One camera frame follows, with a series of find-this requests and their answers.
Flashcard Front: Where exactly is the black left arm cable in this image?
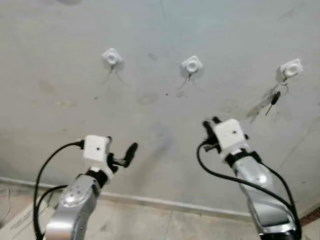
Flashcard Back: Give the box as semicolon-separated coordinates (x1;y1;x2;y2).
32;140;85;240

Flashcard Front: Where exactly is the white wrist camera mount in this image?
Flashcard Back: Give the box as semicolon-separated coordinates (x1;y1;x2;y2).
212;118;250;157
82;134;119;177

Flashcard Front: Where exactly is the black-headed key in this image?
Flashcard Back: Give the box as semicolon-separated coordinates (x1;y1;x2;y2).
264;80;291;117

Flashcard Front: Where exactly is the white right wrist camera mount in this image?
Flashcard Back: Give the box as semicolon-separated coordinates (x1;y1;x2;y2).
212;118;250;157

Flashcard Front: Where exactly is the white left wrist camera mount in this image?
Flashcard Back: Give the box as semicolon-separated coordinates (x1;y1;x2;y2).
82;134;119;177

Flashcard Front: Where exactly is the white adhesive wall hook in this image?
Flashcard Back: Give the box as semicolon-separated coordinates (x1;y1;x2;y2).
279;58;304;82
181;55;204;81
101;48;124;72

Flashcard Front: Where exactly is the brown floor drain grate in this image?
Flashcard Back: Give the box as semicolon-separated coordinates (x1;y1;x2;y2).
299;206;320;227

